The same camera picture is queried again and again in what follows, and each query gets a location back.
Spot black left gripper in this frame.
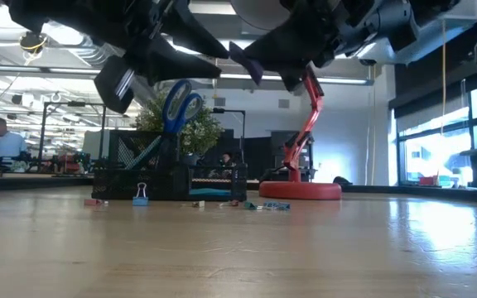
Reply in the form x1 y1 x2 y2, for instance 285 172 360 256
76 0 230 87

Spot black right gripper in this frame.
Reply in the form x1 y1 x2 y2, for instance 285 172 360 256
242 0 409 94

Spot blue-handled scissors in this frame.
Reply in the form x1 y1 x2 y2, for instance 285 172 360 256
161 79 205 166

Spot black mesh desk organizer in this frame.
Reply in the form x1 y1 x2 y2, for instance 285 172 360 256
90 129 248 203

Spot small blue binder clip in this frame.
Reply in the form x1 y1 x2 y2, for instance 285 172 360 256
262 201 292 211

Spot teal sticky note pad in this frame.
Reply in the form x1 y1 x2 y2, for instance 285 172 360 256
187 188 233 197

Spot green potted plant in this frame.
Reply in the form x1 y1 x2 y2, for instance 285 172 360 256
133 89 226 166

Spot red desk lamp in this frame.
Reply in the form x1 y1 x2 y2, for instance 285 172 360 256
229 0 343 201

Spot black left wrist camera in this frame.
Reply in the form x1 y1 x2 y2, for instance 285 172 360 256
93 55 137 116

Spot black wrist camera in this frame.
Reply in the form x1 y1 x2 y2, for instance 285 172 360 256
93 55 137 116
387 10 421 54

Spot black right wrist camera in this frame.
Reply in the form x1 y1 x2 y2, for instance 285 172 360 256
387 10 421 54

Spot black metal stand frame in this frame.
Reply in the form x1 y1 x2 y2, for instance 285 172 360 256
36 100 108 173

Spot black ceiling cable reel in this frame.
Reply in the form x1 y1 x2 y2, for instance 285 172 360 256
17 31 50 66

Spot black aluminium table frame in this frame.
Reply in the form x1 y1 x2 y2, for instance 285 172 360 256
0 173 477 204

